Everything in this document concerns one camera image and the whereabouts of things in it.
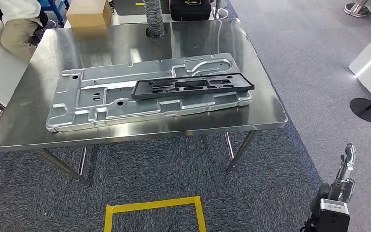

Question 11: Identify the person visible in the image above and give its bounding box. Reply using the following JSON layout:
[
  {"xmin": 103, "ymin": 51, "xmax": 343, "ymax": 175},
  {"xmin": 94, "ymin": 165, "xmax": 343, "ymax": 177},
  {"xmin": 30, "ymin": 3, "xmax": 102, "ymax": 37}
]
[{"xmin": 0, "ymin": 0, "xmax": 49, "ymax": 63}]

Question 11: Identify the black round stanchion base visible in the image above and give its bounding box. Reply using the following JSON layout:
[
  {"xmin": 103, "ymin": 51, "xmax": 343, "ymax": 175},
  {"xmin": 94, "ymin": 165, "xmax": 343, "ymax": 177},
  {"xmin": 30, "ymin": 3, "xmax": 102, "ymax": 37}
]
[{"xmin": 349, "ymin": 89, "xmax": 371, "ymax": 123}]

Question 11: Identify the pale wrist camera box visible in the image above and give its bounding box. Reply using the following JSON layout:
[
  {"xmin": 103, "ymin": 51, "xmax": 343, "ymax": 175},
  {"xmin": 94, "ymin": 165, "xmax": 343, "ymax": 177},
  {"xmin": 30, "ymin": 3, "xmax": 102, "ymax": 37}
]
[{"xmin": 315, "ymin": 198, "xmax": 351, "ymax": 232}]

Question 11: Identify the blue metal cart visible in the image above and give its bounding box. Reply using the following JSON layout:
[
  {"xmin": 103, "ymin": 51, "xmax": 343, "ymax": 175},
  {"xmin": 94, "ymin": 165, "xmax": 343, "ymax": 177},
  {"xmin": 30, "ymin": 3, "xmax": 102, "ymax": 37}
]
[{"xmin": 38, "ymin": 0, "xmax": 70, "ymax": 28}]

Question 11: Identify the dark grey equipment cabinet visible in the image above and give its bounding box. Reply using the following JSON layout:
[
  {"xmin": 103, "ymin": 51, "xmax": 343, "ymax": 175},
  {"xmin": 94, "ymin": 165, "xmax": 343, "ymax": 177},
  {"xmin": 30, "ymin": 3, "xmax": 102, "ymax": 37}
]
[{"xmin": 112, "ymin": 0, "xmax": 146, "ymax": 16}]

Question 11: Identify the stainless steel workbench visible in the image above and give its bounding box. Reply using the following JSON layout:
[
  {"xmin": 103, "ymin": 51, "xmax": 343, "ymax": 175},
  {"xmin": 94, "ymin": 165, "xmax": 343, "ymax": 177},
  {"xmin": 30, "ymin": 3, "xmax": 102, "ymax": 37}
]
[{"xmin": 0, "ymin": 18, "xmax": 289, "ymax": 188}]

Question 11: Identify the chrome stanchion base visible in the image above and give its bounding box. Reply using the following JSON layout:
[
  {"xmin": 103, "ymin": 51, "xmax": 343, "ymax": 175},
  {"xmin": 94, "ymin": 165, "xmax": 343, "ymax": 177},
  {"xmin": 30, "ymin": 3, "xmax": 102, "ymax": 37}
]
[
  {"xmin": 212, "ymin": 0, "xmax": 229, "ymax": 20},
  {"xmin": 343, "ymin": 0, "xmax": 371, "ymax": 19}
]

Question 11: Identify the black plastic panel part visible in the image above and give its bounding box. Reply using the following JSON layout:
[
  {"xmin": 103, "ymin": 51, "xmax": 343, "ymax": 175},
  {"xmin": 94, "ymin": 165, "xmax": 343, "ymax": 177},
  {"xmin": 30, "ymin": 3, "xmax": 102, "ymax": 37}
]
[{"xmin": 131, "ymin": 72, "xmax": 255, "ymax": 101}]

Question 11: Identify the brown cardboard box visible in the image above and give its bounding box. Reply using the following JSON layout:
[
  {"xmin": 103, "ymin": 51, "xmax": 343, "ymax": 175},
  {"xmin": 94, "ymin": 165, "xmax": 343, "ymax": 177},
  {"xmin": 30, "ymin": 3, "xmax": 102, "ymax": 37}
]
[{"xmin": 65, "ymin": 0, "xmax": 113, "ymax": 29}]

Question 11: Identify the stamped grey metal plate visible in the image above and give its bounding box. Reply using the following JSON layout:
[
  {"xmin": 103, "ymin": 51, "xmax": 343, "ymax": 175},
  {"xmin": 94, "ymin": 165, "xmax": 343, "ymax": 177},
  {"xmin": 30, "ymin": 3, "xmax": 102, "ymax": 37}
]
[{"xmin": 45, "ymin": 53, "xmax": 253, "ymax": 133}]

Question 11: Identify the black plastic tool case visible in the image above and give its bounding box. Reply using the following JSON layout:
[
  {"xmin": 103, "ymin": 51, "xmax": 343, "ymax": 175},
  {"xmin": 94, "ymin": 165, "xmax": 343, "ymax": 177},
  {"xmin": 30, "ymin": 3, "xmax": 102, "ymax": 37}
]
[{"xmin": 169, "ymin": 0, "xmax": 213, "ymax": 22}]

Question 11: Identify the grey ribbed flexible hose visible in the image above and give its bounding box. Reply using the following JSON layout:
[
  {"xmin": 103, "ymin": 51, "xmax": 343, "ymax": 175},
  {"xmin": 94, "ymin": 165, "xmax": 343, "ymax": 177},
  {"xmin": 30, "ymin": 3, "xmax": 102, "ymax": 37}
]
[{"xmin": 143, "ymin": 0, "xmax": 168, "ymax": 40}]

